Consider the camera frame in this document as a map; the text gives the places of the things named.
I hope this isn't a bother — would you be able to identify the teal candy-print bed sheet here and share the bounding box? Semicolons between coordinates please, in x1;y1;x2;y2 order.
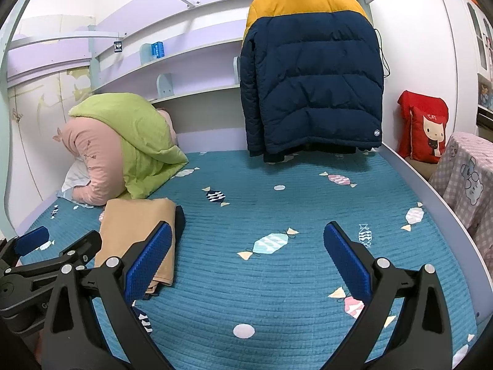
17;149;479;370

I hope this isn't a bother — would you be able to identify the dark folded cloth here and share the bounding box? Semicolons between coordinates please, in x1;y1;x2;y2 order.
143;204;186;302

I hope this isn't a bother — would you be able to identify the pink quilt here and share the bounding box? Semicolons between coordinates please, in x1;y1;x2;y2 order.
53;109;178;208

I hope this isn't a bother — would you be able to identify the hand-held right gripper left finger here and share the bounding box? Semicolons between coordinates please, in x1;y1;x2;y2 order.
40;220;181;370

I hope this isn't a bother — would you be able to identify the black hanging garment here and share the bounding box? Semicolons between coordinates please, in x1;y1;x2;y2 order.
263;142;380;163

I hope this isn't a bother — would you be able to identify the navy and yellow puffer jacket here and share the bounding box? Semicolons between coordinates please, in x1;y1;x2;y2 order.
239;0;386;158

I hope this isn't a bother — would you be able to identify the white pillow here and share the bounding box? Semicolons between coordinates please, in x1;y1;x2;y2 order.
58;157;94;203

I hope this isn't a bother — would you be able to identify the tan snap-button jacket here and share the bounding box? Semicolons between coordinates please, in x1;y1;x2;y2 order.
94;197;178;296

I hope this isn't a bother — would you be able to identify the pink checked bear cloth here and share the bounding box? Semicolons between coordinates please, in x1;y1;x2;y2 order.
428;131;493;280

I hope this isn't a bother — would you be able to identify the lavender wall shelf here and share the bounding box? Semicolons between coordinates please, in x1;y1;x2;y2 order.
7;0;365;105

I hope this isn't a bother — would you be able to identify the brown chair seat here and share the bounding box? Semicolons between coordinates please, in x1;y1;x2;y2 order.
409;157;439;181

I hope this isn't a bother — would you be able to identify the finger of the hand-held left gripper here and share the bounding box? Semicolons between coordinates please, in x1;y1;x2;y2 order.
0;225;51;267
58;230;104;275

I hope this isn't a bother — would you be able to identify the green quilt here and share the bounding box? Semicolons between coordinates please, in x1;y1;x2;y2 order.
68;93;189;201

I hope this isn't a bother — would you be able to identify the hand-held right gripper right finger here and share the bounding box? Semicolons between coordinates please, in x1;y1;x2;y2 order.
324;221;454;370

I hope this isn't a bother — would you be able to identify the white bed frame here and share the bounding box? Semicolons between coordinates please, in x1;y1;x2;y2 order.
379;141;493;329

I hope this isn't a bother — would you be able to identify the red cat pillow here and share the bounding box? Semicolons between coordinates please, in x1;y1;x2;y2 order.
397;90;450;165

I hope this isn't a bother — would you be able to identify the pale blue bookend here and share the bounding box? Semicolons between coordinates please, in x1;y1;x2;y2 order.
156;73;175;99

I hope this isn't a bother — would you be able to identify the white cabinet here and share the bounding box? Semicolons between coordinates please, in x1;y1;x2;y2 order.
440;0;493;134

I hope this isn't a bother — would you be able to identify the black cable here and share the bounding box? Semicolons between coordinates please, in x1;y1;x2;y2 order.
374;26;392;78

